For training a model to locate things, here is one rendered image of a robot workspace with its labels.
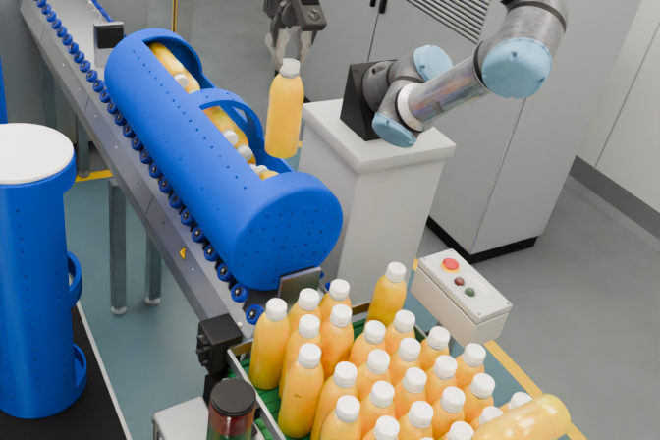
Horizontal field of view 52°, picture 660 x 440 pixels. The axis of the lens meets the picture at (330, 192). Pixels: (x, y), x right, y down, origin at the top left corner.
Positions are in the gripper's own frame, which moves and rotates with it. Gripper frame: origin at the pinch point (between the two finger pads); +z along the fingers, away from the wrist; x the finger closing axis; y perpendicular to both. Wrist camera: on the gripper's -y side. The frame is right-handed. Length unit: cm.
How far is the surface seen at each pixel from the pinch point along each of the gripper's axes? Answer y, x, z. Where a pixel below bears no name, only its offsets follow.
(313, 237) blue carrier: -11.4, -5.7, 37.6
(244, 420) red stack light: -59, 36, 22
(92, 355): 55, 28, 132
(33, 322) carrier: 36, 47, 90
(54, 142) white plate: 52, 35, 43
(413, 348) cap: -49, -5, 35
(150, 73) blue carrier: 53, 10, 27
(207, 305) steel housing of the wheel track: -2, 14, 61
